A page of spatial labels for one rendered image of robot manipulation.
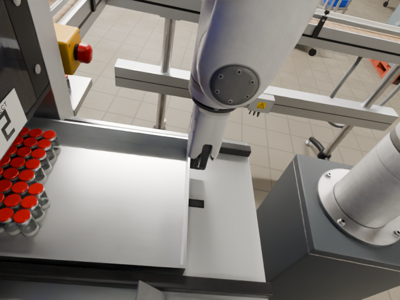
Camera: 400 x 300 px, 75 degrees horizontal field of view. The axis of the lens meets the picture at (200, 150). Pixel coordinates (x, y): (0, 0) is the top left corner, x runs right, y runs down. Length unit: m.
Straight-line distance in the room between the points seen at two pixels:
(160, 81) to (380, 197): 1.12
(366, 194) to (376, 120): 1.27
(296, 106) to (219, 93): 1.32
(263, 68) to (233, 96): 0.04
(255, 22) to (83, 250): 0.38
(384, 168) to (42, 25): 0.61
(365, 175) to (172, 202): 0.37
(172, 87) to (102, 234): 1.07
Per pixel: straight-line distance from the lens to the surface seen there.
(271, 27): 0.23
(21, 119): 0.46
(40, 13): 0.50
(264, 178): 1.78
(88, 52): 0.60
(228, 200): 0.51
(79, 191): 0.50
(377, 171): 0.57
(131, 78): 1.43
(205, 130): 0.38
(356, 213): 0.62
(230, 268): 0.46
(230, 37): 0.23
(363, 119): 1.79
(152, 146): 0.56
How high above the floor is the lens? 1.30
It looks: 47 degrees down
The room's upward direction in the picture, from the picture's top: 16 degrees clockwise
